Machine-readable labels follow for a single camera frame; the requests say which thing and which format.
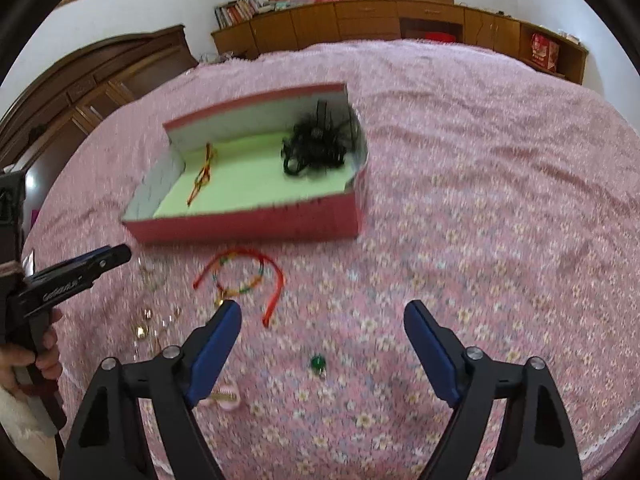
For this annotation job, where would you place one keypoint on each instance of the black feather hair accessory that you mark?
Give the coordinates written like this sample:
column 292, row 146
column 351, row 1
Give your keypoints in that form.
column 317, row 145

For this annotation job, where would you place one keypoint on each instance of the row of books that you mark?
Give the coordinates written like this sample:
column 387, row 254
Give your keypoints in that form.
column 237, row 10

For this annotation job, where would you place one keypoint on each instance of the pink cardboard box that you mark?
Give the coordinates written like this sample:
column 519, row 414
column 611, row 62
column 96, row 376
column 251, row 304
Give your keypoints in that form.
column 250, row 220

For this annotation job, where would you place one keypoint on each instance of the pink floral bedspread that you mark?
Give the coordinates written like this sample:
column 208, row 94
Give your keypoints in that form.
column 450, row 185

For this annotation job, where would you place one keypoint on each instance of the person's left hand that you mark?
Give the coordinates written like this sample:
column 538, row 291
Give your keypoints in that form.
column 47, row 360

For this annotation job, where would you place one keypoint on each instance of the red cloth in cabinet niche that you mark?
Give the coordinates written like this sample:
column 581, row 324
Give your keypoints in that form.
column 440, row 37

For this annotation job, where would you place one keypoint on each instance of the pink hair clip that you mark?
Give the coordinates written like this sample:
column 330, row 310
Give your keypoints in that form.
column 227, row 399

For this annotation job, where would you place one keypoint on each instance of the person's left forearm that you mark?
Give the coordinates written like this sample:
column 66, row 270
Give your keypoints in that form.
column 22, row 430

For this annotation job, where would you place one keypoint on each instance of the green bead pendant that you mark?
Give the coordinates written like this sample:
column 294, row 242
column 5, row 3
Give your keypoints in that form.
column 317, row 361

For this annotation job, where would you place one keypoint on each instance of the folded teal cloth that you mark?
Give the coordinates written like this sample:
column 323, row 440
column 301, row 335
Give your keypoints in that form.
column 277, row 6

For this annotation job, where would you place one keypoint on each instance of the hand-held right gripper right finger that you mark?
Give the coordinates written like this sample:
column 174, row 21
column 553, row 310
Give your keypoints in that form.
column 430, row 350

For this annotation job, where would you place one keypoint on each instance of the dark wooden headboard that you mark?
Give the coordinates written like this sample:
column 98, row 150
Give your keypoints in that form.
column 100, row 80

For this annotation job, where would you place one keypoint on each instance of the long wooden cabinet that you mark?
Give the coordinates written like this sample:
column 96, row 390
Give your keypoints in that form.
column 350, row 22

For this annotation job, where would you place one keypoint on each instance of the gold pearl brooch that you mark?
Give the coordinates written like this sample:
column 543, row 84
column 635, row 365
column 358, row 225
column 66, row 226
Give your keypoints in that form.
column 142, row 331

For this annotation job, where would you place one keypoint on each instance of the gold earring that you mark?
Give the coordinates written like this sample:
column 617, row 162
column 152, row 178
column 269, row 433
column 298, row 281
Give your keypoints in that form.
column 169, row 324

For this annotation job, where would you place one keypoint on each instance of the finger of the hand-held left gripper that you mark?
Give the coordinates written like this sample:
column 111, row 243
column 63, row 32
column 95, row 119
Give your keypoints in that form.
column 75, row 277

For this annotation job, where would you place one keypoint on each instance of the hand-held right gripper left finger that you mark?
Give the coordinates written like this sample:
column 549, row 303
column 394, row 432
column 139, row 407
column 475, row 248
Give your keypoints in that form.
column 220, row 350

